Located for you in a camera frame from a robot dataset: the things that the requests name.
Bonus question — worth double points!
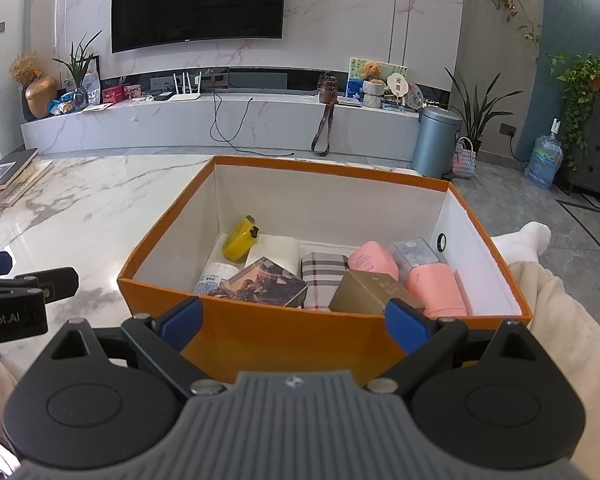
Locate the green plant in glass vase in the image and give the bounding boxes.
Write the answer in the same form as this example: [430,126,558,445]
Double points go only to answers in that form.
[52,30,103,108]

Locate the grey cabinet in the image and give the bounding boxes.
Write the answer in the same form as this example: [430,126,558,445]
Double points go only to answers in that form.
[562,92,600,211]

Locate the pink plastic container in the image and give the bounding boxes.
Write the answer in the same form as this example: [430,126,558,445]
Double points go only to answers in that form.
[347,241,400,281]

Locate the dark hardcover book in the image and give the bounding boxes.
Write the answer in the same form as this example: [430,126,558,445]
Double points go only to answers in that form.
[0,147,40,196]

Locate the gold brown box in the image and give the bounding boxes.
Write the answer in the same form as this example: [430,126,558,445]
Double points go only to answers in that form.
[328,269,426,317]

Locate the blue grey trash can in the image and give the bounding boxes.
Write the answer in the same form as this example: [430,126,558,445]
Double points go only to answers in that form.
[411,106,464,179]

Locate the dried flowers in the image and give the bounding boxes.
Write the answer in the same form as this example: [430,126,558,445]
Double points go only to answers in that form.
[8,53,42,86]

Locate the white tube with peach label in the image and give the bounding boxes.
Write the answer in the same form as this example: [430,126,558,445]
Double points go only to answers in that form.
[194,260,241,297]

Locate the pink woven bag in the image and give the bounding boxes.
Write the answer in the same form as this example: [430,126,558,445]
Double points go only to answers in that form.
[451,136,478,178]

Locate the beige plaid wallet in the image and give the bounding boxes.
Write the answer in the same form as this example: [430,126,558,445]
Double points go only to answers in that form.
[300,252,351,311]

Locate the potted pothos plant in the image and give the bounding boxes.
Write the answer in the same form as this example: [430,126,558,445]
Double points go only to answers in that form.
[550,52,600,171]

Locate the dark printed box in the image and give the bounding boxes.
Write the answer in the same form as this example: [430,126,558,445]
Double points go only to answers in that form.
[207,256,308,308]

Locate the stack of books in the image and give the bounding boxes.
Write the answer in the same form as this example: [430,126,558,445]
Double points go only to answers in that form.
[0,160,56,209]

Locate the yellow plastic case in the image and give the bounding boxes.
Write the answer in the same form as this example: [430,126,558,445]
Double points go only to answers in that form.
[222,215,260,262]

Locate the pink cylinder cup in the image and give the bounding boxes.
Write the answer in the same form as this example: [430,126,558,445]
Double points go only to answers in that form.
[405,263,468,318]

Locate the black cable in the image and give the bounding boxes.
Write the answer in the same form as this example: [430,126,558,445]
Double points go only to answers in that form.
[210,91,296,157]

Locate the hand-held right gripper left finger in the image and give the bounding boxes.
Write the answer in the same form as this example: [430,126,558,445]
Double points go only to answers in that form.
[37,296,227,395]

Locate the person's leg in cream pants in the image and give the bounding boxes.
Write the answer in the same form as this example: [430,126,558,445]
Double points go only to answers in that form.
[505,260,600,480]

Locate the black television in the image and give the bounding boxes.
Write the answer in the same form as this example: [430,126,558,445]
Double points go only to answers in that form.
[111,0,287,54]

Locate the blue water jug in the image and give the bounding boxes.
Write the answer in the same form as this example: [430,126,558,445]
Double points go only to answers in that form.
[524,119,565,190]

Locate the golden vase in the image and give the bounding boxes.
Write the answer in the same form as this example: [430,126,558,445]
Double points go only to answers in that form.
[25,76,58,120]

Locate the snake plant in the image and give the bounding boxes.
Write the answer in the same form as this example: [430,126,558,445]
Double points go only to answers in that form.
[444,67,523,156]

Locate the blue snack bag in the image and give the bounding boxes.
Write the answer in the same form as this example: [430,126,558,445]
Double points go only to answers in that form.
[48,92,88,116]

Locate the white marble tv console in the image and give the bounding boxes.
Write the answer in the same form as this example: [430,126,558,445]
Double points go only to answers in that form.
[21,90,421,163]

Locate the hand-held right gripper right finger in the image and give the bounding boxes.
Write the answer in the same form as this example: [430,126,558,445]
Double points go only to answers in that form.
[367,298,551,395]

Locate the clear plastic cube box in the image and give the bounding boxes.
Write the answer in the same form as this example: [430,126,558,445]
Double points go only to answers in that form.
[389,236,448,281]

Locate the brown bottle bag with strap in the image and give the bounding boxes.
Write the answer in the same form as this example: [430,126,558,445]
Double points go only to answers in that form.
[311,74,338,157]

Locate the white sock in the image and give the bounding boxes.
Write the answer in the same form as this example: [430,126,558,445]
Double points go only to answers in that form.
[490,221,552,271]

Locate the orange cardboard box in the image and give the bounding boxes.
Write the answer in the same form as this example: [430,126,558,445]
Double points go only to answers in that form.
[117,155,533,386]

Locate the white router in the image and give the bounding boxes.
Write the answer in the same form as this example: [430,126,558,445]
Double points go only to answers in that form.
[168,72,203,102]

